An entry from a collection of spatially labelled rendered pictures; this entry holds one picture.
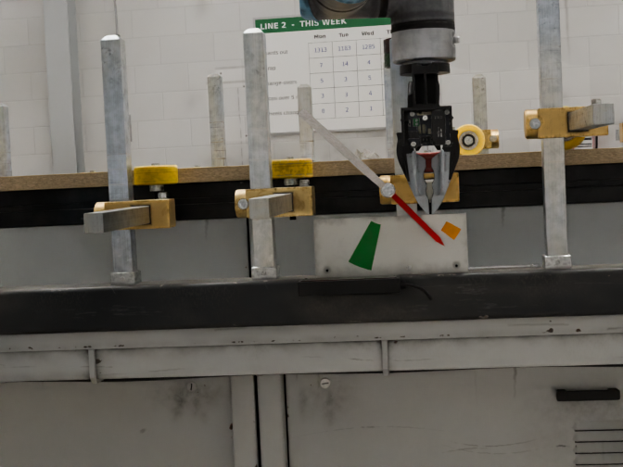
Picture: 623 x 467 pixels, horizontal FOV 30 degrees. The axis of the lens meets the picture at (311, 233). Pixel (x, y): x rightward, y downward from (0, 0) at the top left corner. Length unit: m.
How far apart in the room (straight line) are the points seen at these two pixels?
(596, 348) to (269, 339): 0.56
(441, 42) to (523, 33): 7.53
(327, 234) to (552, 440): 0.63
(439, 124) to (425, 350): 0.55
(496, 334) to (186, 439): 0.68
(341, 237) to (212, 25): 7.56
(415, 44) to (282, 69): 7.69
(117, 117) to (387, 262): 0.53
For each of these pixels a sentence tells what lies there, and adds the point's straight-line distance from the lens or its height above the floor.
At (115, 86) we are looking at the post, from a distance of 2.06.
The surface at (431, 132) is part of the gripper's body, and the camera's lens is 1.63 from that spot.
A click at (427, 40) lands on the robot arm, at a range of 1.63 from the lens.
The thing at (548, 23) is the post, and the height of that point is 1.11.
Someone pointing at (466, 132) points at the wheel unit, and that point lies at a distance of 2.89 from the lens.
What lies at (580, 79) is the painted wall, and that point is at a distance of 9.14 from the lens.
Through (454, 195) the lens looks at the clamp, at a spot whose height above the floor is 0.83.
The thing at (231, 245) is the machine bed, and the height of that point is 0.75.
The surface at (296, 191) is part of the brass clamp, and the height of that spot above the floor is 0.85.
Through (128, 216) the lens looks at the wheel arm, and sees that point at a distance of 1.90.
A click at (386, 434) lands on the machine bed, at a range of 2.30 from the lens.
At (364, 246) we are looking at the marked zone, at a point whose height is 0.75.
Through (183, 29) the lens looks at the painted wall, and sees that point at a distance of 9.56.
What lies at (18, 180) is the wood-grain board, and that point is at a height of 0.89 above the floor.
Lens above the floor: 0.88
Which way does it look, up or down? 3 degrees down
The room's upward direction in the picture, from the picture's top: 3 degrees counter-clockwise
